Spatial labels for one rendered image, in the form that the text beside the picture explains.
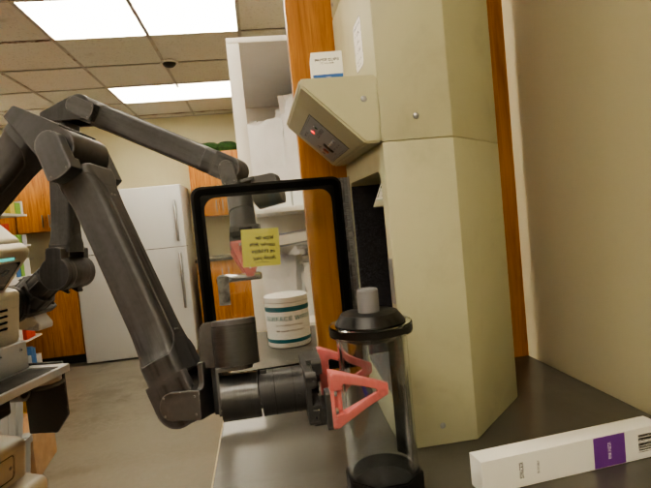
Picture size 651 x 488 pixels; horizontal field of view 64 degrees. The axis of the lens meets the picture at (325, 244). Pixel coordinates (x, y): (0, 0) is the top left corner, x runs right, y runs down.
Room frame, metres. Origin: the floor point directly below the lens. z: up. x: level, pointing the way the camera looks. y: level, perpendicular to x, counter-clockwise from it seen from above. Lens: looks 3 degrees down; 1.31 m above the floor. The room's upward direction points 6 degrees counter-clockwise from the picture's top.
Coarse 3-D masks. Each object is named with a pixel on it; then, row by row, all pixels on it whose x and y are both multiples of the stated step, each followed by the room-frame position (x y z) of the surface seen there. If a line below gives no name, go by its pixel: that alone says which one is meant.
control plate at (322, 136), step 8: (312, 120) 0.88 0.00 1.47; (304, 128) 0.97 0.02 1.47; (312, 128) 0.93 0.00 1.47; (320, 128) 0.89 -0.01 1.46; (304, 136) 1.03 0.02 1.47; (312, 136) 0.98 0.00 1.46; (320, 136) 0.94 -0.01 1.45; (328, 136) 0.89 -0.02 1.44; (312, 144) 1.05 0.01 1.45; (320, 144) 1.00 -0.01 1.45; (336, 144) 0.90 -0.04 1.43; (344, 144) 0.87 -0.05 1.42; (336, 152) 0.95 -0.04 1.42; (344, 152) 0.91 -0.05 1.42
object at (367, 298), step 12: (360, 288) 0.68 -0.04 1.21; (372, 288) 0.67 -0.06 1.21; (360, 300) 0.66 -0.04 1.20; (372, 300) 0.65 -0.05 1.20; (348, 312) 0.68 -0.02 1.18; (360, 312) 0.66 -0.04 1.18; (372, 312) 0.65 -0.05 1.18; (384, 312) 0.65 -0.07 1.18; (396, 312) 0.65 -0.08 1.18; (336, 324) 0.66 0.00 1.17; (348, 324) 0.64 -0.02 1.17; (360, 324) 0.63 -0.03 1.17; (372, 324) 0.62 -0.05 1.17; (384, 324) 0.63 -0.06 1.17; (396, 324) 0.63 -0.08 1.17
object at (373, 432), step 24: (360, 360) 0.63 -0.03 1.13; (384, 360) 0.62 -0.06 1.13; (408, 360) 0.65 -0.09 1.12; (408, 384) 0.64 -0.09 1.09; (384, 408) 0.62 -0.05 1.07; (408, 408) 0.64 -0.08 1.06; (360, 432) 0.63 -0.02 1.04; (384, 432) 0.62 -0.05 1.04; (408, 432) 0.64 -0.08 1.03; (360, 456) 0.63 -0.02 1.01; (384, 456) 0.62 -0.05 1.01; (408, 456) 0.63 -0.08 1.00; (360, 480) 0.64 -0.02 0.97; (384, 480) 0.62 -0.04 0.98; (408, 480) 0.63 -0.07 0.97
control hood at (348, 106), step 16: (304, 80) 0.76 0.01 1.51; (320, 80) 0.76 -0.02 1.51; (336, 80) 0.77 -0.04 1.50; (352, 80) 0.77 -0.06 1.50; (368, 80) 0.77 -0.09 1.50; (304, 96) 0.79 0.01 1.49; (320, 96) 0.76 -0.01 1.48; (336, 96) 0.77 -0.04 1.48; (352, 96) 0.77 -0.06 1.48; (368, 96) 0.77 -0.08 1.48; (304, 112) 0.87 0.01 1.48; (320, 112) 0.81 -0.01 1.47; (336, 112) 0.77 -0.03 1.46; (352, 112) 0.77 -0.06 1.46; (368, 112) 0.77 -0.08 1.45; (336, 128) 0.82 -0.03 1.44; (352, 128) 0.77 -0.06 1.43; (368, 128) 0.77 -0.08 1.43; (352, 144) 0.83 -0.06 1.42; (368, 144) 0.79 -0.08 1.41; (336, 160) 1.02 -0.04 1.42; (352, 160) 0.99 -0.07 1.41
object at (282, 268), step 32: (288, 192) 1.05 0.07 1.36; (320, 192) 1.07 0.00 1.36; (224, 224) 1.03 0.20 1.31; (256, 224) 1.04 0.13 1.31; (288, 224) 1.05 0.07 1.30; (320, 224) 1.07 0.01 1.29; (224, 256) 1.03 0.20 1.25; (256, 256) 1.04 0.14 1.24; (288, 256) 1.05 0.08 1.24; (320, 256) 1.07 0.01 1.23; (256, 288) 1.04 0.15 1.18; (288, 288) 1.05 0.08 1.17; (320, 288) 1.06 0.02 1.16; (256, 320) 1.04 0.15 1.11; (288, 320) 1.05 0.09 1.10; (320, 320) 1.06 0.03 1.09; (288, 352) 1.05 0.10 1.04
